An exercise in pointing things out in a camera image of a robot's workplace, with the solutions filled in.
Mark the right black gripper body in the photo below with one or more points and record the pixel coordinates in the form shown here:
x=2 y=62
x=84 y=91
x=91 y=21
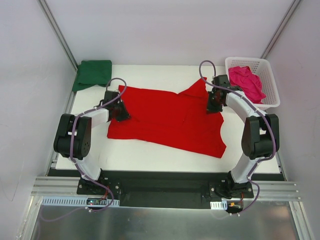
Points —
x=213 y=106

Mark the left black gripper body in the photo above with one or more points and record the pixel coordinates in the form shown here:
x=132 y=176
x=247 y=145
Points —
x=122 y=114

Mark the red t shirt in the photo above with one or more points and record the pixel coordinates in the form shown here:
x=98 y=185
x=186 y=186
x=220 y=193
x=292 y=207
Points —
x=177 y=120

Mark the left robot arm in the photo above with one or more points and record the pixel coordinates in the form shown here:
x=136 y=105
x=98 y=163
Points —
x=74 y=133

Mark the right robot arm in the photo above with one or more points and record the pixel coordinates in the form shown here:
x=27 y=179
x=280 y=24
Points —
x=260 y=138

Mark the pink t shirt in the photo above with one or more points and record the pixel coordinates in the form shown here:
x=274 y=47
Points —
x=248 y=82

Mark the folded green t shirt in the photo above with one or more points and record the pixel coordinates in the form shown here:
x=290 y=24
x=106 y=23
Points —
x=91 y=73

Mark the white plastic basket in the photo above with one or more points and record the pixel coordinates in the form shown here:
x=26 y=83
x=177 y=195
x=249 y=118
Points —
x=262 y=68

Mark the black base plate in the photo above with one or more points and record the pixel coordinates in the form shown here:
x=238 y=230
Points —
x=179 y=190

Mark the left white cable duct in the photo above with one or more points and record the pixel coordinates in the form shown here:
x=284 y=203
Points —
x=68 y=201

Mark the white cable duct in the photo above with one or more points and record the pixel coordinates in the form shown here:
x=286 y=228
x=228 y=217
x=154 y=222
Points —
x=219 y=205
x=68 y=201

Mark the aluminium frame rail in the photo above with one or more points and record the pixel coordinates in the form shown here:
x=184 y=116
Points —
x=55 y=186

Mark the right white cable duct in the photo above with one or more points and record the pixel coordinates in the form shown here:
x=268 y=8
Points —
x=219 y=205

